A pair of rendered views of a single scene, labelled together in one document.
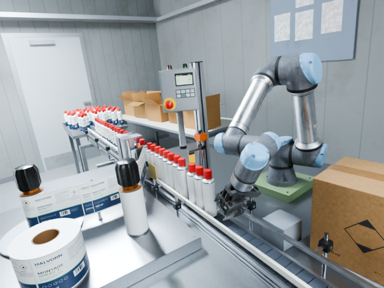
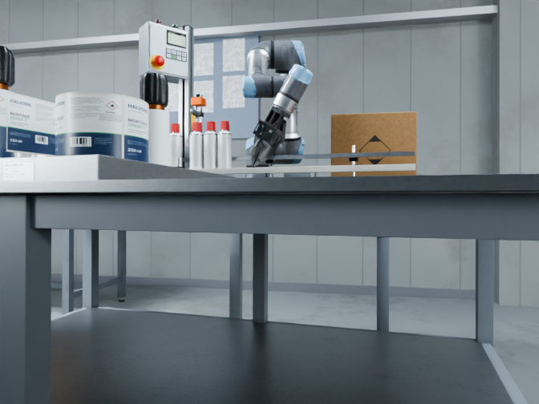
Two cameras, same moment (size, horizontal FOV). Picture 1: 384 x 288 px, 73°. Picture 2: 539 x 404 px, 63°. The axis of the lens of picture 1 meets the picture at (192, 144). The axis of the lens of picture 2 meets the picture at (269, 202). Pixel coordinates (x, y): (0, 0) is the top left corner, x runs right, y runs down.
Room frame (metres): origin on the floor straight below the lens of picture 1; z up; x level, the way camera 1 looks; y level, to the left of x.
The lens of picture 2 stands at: (-0.30, 0.86, 0.79)
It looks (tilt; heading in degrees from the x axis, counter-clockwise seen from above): 0 degrees down; 318
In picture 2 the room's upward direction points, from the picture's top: straight up
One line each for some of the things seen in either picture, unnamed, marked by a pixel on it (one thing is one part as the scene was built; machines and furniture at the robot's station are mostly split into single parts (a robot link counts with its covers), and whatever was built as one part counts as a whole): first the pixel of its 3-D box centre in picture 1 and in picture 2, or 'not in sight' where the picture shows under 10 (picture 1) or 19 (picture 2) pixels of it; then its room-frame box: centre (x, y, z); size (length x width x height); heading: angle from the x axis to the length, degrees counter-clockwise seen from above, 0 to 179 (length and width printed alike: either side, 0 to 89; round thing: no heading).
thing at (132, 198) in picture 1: (132, 196); (154, 124); (0.90, 0.25, 1.03); 0.09 x 0.09 x 0.30
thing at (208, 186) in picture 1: (209, 192); (224, 150); (0.96, -0.05, 0.98); 0.05 x 0.05 x 0.20
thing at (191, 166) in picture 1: (194, 185); (196, 151); (1.04, 0.01, 0.98); 0.05 x 0.05 x 0.20
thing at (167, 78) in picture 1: (180, 90); (164, 54); (1.25, 0.03, 1.38); 0.17 x 0.10 x 0.19; 86
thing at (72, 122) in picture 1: (91, 116); not in sight; (3.29, 1.23, 0.98); 0.57 x 0.46 x 0.21; 121
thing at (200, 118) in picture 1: (202, 133); (186, 111); (1.23, -0.05, 1.17); 0.04 x 0.04 x 0.67; 31
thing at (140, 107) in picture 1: (144, 105); not in sight; (4.02, 0.66, 0.97); 0.46 x 0.44 x 0.37; 42
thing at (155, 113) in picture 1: (161, 106); not in sight; (3.65, 0.37, 0.97); 0.45 x 0.44 x 0.37; 130
